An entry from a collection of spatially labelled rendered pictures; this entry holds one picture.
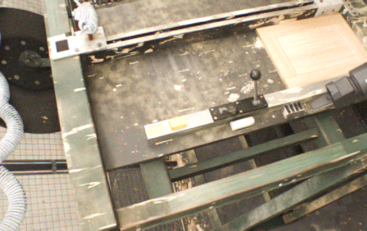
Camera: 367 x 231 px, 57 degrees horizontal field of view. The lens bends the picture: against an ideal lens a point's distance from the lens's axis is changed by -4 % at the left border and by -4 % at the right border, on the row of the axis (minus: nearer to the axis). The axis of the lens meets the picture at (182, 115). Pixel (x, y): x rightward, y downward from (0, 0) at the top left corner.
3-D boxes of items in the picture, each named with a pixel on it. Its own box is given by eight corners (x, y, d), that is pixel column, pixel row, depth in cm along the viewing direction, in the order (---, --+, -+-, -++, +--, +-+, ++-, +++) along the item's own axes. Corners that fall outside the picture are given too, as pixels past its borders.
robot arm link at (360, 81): (337, 105, 90) (380, 84, 87) (321, 77, 95) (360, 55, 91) (341, 118, 101) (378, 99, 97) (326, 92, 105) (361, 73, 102)
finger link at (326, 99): (309, 103, 101) (328, 93, 99) (314, 112, 99) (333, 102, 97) (308, 101, 99) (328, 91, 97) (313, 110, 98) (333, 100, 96)
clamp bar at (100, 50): (339, 18, 147) (365, -27, 126) (59, 77, 124) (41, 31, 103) (327, 2, 151) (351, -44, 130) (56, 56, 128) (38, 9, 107)
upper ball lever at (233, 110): (228, 115, 116) (242, 115, 103) (217, 118, 115) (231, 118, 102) (225, 104, 116) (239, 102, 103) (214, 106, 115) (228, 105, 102)
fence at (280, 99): (384, 81, 131) (389, 74, 128) (148, 144, 113) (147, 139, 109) (376, 70, 134) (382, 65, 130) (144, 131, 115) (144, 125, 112)
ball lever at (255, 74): (263, 106, 116) (263, 70, 109) (253, 109, 116) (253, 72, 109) (257, 101, 120) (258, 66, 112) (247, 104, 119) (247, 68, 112)
